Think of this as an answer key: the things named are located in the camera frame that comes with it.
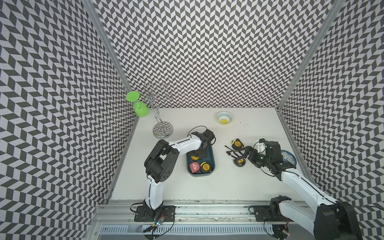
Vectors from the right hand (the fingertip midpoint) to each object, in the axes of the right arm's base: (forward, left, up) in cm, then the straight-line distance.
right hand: (242, 156), depth 84 cm
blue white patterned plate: (+2, -29, -6) cm, 30 cm away
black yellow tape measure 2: (-1, +1, -4) cm, 5 cm away
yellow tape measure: (+2, +28, -5) cm, 29 cm away
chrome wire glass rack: (+24, +52, -6) cm, 57 cm away
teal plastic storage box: (+2, +18, -6) cm, 19 cm away
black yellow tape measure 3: (-5, +22, -4) cm, 23 cm away
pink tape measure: (-4, +28, -6) cm, 29 cm away
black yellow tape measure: (+11, 0, -6) cm, 13 cm away
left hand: (+5, +27, -7) cm, 28 cm away
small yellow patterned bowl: (+35, +6, -7) cm, 36 cm away
